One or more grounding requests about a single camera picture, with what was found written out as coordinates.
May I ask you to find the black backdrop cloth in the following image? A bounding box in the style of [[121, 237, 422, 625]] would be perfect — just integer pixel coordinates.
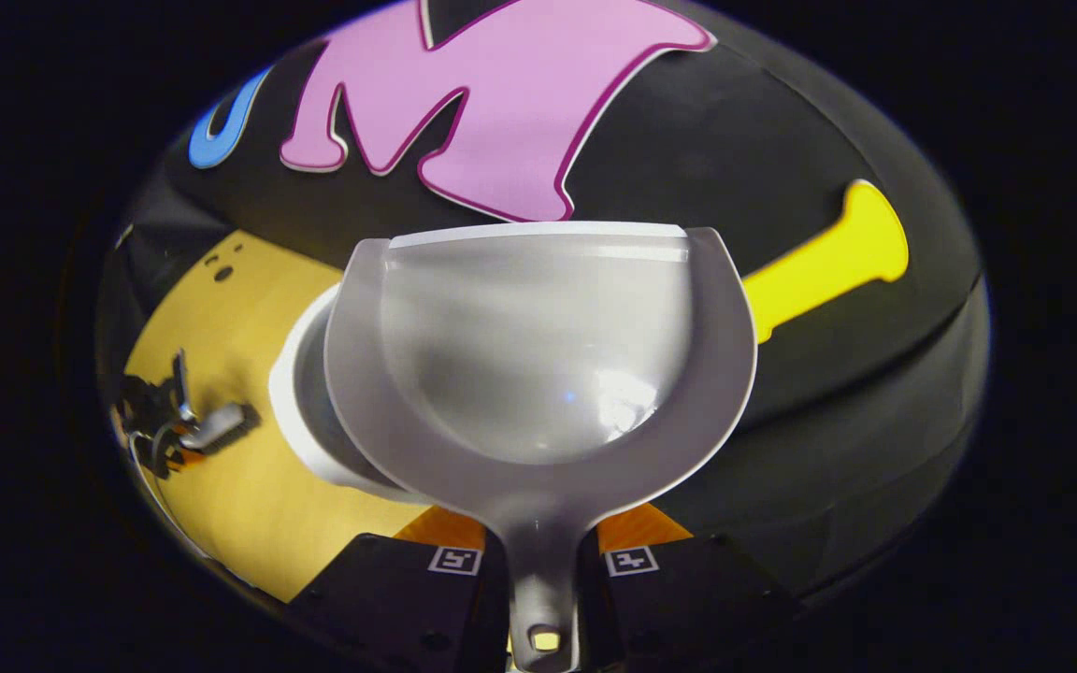
[[94, 0, 988, 599]]

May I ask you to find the grey plastic dustpan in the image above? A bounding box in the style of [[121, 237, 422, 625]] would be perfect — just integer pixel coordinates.
[[323, 222, 759, 672]]

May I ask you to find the small grey broom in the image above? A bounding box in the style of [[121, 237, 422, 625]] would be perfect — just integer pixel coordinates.
[[181, 402, 248, 451]]

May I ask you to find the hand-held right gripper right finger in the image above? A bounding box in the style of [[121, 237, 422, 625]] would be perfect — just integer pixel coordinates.
[[578, 503, 801, 673]]

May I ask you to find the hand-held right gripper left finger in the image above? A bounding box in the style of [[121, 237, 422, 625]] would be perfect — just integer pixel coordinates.
[[286, 505, 510, 673]]

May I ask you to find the white ribbed garbage bin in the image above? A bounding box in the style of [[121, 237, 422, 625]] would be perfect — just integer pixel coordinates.
[[267, 283, 427, 506]]

